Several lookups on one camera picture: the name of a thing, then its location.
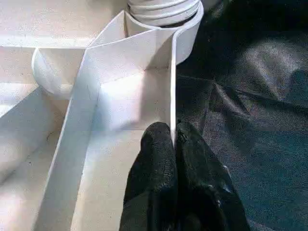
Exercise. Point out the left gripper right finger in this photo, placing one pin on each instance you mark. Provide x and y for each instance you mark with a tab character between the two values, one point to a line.
204	192

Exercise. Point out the black mat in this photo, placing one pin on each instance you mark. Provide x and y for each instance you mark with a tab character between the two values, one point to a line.
252	108

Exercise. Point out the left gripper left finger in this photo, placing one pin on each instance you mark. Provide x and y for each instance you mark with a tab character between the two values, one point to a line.
154	183

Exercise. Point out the white plastic table leg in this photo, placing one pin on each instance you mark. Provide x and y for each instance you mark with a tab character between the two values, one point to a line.
166	12

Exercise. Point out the white plastic table top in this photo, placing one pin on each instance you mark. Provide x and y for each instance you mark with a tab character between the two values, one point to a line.
108	84

